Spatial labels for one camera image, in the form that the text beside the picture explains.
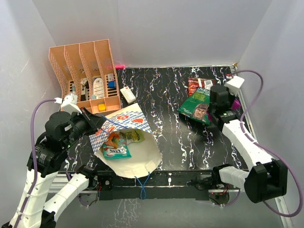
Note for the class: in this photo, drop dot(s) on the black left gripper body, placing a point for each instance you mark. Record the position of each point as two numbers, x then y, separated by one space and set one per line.
81 126

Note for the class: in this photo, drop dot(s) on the orange snack packet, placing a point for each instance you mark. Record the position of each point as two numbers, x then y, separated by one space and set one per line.
115 140

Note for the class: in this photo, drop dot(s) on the teal foxs candy bag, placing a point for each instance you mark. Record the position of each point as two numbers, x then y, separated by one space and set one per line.
118 153

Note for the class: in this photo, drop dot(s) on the blue checkered paper bag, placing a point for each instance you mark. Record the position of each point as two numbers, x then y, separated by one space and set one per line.
146 155

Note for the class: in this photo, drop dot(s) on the green snack bag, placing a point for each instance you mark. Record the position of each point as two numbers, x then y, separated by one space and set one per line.
196 106

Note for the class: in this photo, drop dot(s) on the red doritos bag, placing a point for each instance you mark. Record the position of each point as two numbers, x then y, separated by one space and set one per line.
194 83

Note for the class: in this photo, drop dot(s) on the purple snack bag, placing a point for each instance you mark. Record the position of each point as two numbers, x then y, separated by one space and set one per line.
236 105

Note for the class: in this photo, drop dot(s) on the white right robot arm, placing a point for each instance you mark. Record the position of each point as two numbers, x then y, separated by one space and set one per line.
266 177

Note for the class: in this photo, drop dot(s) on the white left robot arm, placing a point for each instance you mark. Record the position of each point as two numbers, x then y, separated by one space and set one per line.
62 131

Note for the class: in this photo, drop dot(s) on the yellow object in organizer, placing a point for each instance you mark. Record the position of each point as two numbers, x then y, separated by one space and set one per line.
101 107

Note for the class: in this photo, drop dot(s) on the white label bottle in organizer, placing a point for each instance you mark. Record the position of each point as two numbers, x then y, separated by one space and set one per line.
98 88

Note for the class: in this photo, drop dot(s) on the yellow green snack packet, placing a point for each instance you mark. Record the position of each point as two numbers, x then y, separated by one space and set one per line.
134 136

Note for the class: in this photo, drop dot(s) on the blue item in organizer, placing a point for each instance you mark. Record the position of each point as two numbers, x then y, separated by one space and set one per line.
112 84

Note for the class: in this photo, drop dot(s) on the small white red box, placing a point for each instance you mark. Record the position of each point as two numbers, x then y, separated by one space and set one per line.
128 95

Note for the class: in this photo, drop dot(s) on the white tube in organizer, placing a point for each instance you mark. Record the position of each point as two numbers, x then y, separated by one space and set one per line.
73 89

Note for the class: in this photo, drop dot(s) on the orange plastic file organizer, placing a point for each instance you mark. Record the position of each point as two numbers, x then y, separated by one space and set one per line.
80 64

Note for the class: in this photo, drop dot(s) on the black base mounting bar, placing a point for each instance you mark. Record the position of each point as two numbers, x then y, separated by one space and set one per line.
154 183

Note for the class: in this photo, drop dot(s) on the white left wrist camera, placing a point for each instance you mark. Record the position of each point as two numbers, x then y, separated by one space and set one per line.
69 103

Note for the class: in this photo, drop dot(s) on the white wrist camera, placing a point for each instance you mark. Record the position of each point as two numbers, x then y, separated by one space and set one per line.
234 85
69 103

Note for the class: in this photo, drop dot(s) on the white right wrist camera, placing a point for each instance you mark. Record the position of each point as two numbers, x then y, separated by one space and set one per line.
234 85

